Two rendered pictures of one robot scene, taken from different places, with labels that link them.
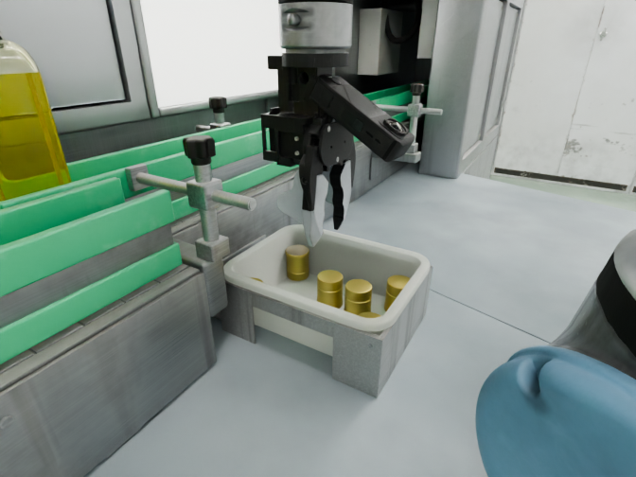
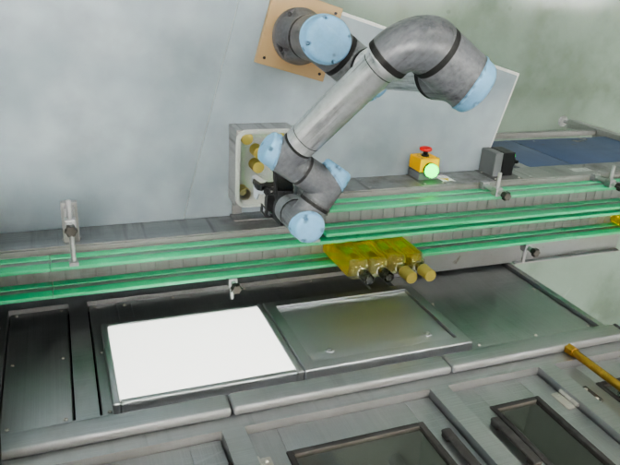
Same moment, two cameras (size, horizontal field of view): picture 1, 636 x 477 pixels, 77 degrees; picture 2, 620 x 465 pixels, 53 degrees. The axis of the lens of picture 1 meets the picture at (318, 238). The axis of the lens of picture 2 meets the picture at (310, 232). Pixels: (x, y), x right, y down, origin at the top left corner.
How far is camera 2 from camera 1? 166 cm
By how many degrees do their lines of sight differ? 74
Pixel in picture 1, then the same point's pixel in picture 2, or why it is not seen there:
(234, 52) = (195, 330)
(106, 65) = (290, 315)
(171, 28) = (252, 329)
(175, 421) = not seen: hidden behind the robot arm
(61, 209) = (345, 231)
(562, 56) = not seen: outside the picture
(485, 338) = (232, 94)
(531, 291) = (179, 79)
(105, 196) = (331, 232)
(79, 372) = (354, 188)
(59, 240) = (362, 206)
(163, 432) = not seen: hidden behind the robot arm
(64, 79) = (309, 310)
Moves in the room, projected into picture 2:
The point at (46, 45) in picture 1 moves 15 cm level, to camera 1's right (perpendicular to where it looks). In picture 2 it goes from (317, 316) to (293, 278)
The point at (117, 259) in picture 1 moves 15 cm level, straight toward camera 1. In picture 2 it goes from (342, 203) to (370, 158)
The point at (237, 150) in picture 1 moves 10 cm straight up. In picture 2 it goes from (256, 245) to (268, 260)
